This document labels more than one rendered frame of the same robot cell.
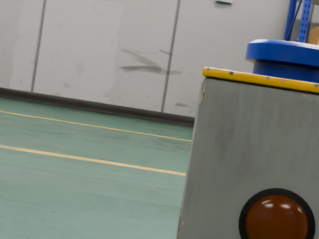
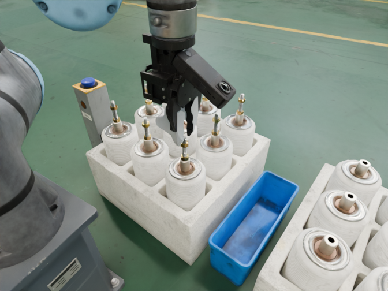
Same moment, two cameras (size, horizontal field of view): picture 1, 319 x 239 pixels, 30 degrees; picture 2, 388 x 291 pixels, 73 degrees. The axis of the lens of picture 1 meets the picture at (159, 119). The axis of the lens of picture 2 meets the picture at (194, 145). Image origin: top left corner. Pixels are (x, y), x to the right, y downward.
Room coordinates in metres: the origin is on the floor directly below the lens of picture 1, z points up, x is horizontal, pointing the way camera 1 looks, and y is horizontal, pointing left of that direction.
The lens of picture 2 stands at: (-0.20, -0.70, 0.68)
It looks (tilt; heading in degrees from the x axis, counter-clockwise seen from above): 40 degrees down; 32
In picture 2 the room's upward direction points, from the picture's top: straight up
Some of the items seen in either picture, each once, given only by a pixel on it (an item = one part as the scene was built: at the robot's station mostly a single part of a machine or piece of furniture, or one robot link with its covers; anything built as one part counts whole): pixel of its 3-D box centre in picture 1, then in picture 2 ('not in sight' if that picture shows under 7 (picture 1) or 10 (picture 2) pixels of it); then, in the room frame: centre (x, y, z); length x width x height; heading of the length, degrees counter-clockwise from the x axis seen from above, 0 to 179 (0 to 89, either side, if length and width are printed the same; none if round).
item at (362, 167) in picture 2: not in sight; (361, 168); (0.36, -0.79, 0.26); 0.02 x 0.02 x 0.03
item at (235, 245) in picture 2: not in sight; (254, 224); (0.24, -0.62, 0.06); 0.30 x 0.11 x 0.12; 174
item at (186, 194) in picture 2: not in sight; (185, 193); (0.16, -0.45, 0.16); 0.10 x 0.10 x 0.18
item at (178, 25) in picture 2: not in sight; (171, 21); (0.16, -0.44, 0.57); 0.08 x 0.08 x 0.05
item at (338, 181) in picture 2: not in sight; (344, 197); (0.36, -0.79, 0.16); 0.10 x 0.10 x 0.18
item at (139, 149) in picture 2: not in sight; (149, 147); (0.17, -0.33, 0.25); 0.08 x 0.08 x 0.01
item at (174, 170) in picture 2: not in sight; (185, 168); (0.16, -0.45, 0.25); 0.08 x 0.08 x 0.01
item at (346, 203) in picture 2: not in sight; (347, 201); (0.24, -0.78, 0.26); 0.02 x 0.02 x 0.03
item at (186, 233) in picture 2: not in sight; (181, 167); (0.29, -0.35, 0.09); 0.39 x 0.39 x 0.18; 84
